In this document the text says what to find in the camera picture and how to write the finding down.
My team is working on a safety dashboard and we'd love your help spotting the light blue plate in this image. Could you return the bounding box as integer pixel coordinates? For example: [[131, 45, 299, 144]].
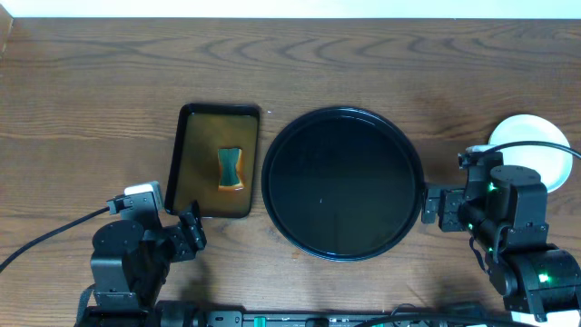
[[488, 114, 573, 193]]

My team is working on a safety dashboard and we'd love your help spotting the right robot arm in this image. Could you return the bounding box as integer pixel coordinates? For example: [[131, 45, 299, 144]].
[[421, 152, 580, 322]]

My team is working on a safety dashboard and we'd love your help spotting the left black cable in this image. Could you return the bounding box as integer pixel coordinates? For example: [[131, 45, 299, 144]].
[[0, 206, 113, 274]]

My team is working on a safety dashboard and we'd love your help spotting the black rectangular water tray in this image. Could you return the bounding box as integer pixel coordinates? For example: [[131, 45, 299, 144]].
[[164, 103, 261, 219]]

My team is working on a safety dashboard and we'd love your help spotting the green and yellow sponge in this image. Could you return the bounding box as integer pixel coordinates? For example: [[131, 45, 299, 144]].
[[218, 148, 244, 191]]

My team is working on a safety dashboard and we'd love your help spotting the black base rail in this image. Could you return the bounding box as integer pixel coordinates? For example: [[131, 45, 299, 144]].
[[85, 303, 523, 327]]

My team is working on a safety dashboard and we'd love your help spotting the round black serving tray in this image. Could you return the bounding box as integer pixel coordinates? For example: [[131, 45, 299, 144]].
[[261, 107, 425, 262]]

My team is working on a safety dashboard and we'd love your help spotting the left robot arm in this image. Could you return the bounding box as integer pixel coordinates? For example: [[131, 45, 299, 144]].
[[75, 202, 208, 327]]

